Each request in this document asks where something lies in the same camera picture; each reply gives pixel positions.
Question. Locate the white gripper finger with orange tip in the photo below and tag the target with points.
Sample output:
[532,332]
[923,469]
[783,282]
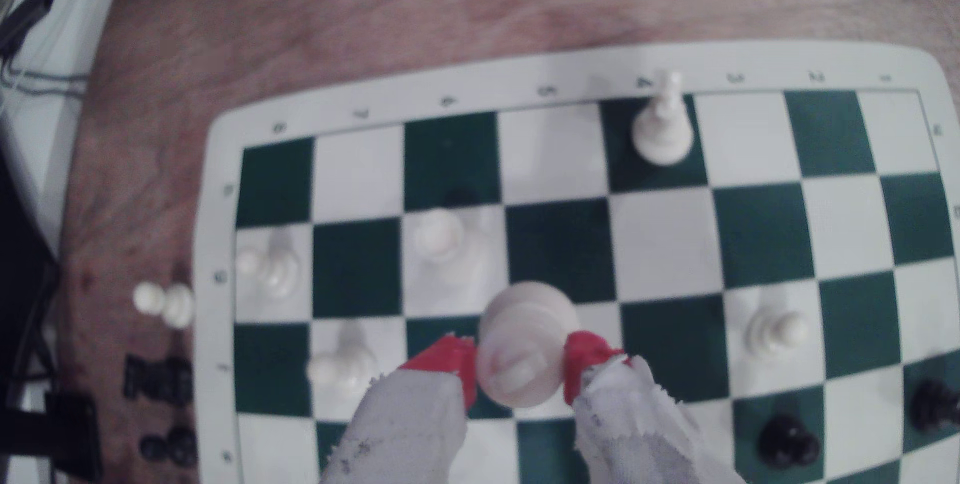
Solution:
[630,431]
[405,431]

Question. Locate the white bishop chess piece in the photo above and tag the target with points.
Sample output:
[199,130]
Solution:
[525,319]

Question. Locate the white pawn chess piece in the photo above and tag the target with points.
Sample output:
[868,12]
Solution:
[176,305]
[274,274]
[772,334]
[341,368]

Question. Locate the black pawn chess piece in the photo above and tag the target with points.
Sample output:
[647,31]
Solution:
[784,443]
[171,446]

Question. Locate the white rook chess piece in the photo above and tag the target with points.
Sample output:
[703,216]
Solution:
[442,236]

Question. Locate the black rook chess piece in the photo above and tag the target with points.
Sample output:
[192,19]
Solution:
[934,405]
[161,379]

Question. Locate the green white chess board mat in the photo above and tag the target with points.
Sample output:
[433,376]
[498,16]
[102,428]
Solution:
[555,154]

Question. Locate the black box-shaped object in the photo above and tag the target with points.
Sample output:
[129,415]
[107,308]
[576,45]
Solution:
[67,431]

